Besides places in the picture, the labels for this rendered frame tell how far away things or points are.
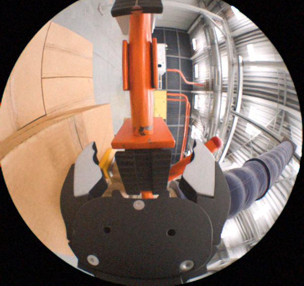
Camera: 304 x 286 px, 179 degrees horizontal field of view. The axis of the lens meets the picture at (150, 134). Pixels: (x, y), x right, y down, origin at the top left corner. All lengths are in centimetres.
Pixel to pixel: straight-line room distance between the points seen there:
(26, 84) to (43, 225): 54
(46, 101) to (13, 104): 22
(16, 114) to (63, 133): 41
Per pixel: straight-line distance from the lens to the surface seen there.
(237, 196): 36
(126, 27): 16
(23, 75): 61
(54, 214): 18
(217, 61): 634
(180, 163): 16
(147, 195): 17
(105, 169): 27
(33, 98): 60
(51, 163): 16
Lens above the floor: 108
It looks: 1 degrees up
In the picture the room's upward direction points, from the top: 88 degrees clockwise
